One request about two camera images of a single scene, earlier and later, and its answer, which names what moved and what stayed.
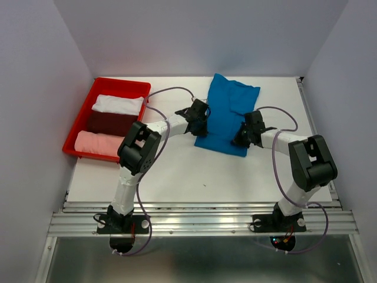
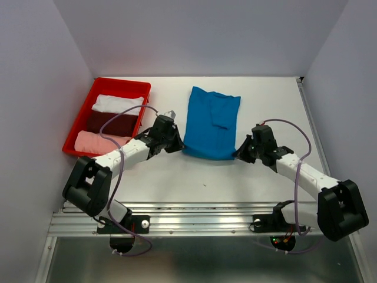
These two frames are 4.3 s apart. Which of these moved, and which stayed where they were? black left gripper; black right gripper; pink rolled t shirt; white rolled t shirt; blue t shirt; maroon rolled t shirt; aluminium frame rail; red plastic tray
Moved: blue t shirt; black left gripper; black right gripper
Stayed: red plastic tray; aluminium frame rail; white rolled t shirt; pink rolled t shirt; maroon rolled t shirt
